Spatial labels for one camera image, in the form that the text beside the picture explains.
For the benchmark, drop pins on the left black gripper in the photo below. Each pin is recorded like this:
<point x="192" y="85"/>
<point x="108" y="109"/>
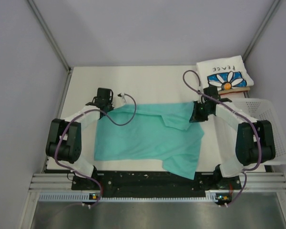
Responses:
<point x="111" y="103"/>

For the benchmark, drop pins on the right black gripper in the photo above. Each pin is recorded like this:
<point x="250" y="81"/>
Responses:
<point x="196" y="117"/>

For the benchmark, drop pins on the teal t shirt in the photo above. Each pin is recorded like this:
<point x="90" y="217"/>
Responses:
<point x="151" y="131"/>

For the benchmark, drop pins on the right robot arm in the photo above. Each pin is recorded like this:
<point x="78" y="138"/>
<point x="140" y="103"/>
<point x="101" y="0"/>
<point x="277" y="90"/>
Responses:
<point x="254" y="138"/>

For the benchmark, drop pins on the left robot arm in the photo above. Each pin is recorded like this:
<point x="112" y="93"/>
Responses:
<point x="64" y="142"/>

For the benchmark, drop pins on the folded red t shirt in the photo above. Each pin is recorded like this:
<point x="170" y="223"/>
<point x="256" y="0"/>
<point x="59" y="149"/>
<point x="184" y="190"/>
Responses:
<point x="235" y="90"/>

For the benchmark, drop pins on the folded white daisy t shirt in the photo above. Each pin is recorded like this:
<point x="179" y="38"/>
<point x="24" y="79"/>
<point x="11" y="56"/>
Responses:
<point x="224" y="73"/>

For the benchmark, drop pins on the left aluminium frame post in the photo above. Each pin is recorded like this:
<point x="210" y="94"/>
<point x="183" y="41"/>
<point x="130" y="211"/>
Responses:
<point x="48" y="34"/>

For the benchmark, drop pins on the aluminium frame post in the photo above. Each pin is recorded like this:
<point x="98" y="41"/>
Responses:
<point x="48" y="34"/>
<point x="262" y="28"/>

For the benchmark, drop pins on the light blue cable duct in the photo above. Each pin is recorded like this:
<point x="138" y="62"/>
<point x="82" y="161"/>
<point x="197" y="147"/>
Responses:
<point x="91" y="196"/>

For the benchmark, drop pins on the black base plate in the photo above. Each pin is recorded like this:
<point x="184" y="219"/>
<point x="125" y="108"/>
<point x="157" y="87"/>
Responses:
<point x="162" y="184"/>

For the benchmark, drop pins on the right aluminium frame post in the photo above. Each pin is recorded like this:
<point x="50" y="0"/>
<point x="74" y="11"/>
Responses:
<point x="262" y="28"/>

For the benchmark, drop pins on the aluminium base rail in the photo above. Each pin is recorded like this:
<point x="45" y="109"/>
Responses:
<point x="256" y="182"/>

